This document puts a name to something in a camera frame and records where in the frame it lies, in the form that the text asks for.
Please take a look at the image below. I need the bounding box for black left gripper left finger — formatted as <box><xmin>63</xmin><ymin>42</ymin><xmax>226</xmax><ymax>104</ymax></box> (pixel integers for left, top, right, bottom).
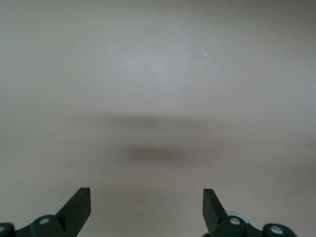
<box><xmin>0</xmin><ymin>187</ymin><xmax>91</xmax><ymax>237</ymax></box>

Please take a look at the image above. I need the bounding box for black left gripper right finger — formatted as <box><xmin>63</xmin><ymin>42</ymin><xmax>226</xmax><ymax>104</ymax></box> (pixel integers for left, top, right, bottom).
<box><xmin>202</xmin><ymin>189</ymin><xmax>297</xmax><ymax>237</ymax></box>

